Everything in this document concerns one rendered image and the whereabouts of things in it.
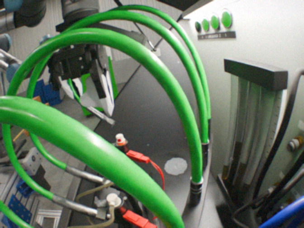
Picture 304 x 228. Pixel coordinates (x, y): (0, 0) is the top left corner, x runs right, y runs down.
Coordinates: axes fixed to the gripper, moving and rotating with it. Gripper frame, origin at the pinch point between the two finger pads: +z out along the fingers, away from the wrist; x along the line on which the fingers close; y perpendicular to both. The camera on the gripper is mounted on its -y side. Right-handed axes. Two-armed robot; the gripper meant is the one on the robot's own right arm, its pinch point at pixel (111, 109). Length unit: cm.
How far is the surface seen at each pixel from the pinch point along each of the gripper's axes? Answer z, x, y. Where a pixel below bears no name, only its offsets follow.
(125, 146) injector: 8.6, 1.2, -0.8
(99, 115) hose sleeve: 4.7, -10.2, 6.6
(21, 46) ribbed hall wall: -202, -595, 546
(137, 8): -19.8, -3.9, -8.8
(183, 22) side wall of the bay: -19.1, -31.0, -26.5
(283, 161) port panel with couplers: 6.9, 18.4, -27.6
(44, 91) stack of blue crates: 52, -519, 402
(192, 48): -9.5, -0.1, -17.8
